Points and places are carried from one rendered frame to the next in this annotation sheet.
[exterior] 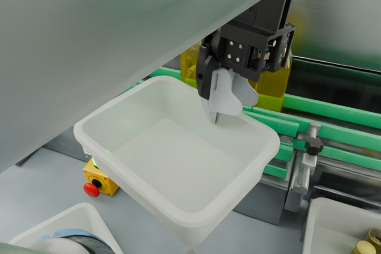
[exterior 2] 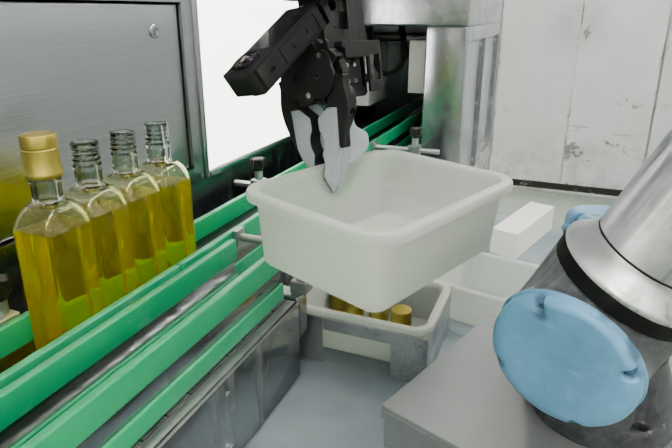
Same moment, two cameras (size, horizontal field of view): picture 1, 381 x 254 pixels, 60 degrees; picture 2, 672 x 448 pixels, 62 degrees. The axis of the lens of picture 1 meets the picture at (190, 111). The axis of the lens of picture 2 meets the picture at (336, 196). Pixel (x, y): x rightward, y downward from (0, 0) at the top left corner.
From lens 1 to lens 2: 0.64 m
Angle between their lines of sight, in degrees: 79
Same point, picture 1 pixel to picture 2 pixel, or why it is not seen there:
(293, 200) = (303, 312)
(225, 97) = (354, 135)
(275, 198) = (293, 330)
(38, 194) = not seen: outside the picture
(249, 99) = not seen: hidden behind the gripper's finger
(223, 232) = (304, 433)
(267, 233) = (309, 387)
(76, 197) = not seen: outside the picture
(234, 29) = (355, 44)
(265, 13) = (354, 25)
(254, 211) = (283, 381)
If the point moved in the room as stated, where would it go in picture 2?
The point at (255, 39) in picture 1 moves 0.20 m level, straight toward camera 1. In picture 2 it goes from (372, 46) to (579, 49)
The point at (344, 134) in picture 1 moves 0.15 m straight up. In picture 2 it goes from (255, 222) to (250, 129)
